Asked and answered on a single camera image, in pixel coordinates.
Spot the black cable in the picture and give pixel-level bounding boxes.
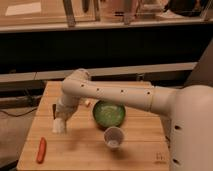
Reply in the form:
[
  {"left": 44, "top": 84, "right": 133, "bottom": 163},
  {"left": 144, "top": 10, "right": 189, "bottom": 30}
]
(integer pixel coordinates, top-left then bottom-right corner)
[{"left": 0, "top": 107, "right": 38, "bottom": 118}]

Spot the green ceramic bowl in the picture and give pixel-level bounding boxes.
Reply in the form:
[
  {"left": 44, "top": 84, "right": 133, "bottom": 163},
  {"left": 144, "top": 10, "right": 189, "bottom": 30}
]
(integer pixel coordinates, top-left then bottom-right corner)
[{"left": 92, "top": 100, "right": 126, "bottom": 128}]

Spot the white paper cup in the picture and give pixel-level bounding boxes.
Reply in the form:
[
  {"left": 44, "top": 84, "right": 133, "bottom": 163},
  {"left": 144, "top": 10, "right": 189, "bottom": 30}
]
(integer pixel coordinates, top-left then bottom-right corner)
[{"left": 104, "top": 127, "right": 124, "bottom": 150}]

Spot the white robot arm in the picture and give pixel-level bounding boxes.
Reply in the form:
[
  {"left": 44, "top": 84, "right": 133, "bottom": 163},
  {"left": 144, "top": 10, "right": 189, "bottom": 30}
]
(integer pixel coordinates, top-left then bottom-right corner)
[{"left": 53, "top": 69, "right": 213, "bottom": 171}]

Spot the white sponge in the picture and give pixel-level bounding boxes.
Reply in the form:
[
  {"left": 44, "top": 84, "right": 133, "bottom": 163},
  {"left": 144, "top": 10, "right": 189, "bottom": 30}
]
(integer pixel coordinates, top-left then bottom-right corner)
[{"left": 53, "top": 118, "right": 67, "bottom": 134}]

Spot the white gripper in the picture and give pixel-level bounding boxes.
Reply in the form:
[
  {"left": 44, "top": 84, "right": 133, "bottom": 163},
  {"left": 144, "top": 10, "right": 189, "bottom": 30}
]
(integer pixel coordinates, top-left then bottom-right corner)
[{"left": 55, "top": 95, "right": 80, "bottom": 120}]

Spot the black rectangular block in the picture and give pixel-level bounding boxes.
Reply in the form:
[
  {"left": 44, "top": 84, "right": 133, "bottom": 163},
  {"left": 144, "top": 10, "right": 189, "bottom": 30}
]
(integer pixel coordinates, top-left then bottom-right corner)
[{"left": 52, "top": 104, "right": 56, "bottom": 120}]

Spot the orange carrot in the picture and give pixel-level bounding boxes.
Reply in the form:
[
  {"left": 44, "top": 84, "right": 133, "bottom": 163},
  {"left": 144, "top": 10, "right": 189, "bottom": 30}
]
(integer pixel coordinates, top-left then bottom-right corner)
[{"left": 36, "top": 137, "right": 46, "bottom": 163}]

